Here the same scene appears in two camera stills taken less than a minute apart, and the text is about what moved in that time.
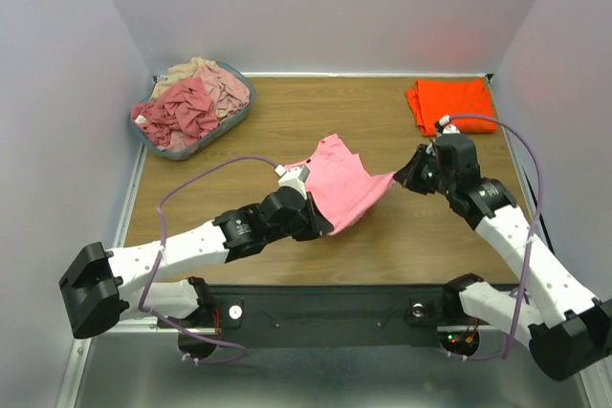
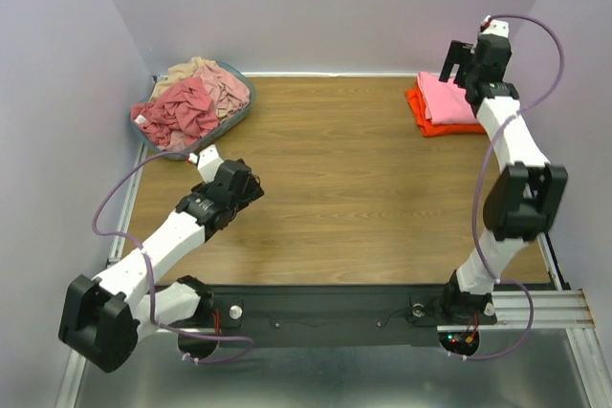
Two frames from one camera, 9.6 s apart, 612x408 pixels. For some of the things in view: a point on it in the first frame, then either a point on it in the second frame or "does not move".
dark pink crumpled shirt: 184,107 does not move
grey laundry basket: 182,154 does not move
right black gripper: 416,172 -> 459,66
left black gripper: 317,225 -> 252,192
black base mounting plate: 331,315 does not move
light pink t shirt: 339,185 -> 447,101
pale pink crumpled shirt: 228,94 does not move
